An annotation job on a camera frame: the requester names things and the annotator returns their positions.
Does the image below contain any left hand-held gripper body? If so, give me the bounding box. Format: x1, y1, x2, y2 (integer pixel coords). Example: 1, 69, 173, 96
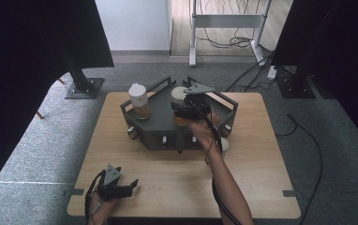
97, 164, 123, 202

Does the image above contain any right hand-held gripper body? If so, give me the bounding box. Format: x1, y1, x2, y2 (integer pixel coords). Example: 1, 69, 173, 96
182, 82, 216, 122

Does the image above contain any orange spice jar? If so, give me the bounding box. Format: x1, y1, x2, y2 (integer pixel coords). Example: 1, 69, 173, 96
170, 85, 192, 128

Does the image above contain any black corner shelf rack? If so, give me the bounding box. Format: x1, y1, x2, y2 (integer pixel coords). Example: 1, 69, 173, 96
119, 75, 240, 155

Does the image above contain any spice jar with spout lid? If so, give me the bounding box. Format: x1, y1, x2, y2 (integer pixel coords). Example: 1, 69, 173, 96
127, 82, 153, 121

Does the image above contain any tan spice jar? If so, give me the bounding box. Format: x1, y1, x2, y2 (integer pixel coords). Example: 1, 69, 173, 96
219, 137, 231, 155

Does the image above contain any person's right hand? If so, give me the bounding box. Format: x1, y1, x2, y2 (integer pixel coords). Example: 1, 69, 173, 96
188, 112, 222, 155

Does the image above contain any person's left hand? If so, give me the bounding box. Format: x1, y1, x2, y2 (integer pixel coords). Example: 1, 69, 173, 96
86, 190, 119, 225

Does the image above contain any white power strip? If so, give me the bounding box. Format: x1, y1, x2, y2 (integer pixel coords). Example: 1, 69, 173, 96
266, 65, 278, 81

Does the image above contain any white metal stand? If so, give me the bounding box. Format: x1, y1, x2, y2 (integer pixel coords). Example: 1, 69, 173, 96
188, 0, 274, 68

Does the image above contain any black curtain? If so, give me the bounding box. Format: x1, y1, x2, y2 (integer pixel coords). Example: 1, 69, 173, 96
0, 0, 115, 204
270, 0, 358, 158

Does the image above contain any left hand-held gripper cable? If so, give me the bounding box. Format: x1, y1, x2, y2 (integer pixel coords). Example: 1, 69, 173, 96
84, 170, 108, 225

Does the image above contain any hand-held gripper cable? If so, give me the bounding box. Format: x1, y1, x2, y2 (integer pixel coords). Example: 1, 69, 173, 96
84, 170, 108, 225
187, 98, 244, 225

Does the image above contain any bundle of black floor cables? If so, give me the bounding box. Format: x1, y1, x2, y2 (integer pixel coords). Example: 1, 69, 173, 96
195, 0, 276, 94

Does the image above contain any right hand-held gripper cable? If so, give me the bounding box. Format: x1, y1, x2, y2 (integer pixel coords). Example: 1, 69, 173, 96
187, 98, 244, 225

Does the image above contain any black stand with base plate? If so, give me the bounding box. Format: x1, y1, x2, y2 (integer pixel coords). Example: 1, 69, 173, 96
64, 55, 106, 100
276, 65, 318, 100

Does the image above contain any long black floor cable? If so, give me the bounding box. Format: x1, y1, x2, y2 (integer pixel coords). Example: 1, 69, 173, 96
275, 112, 324, 225

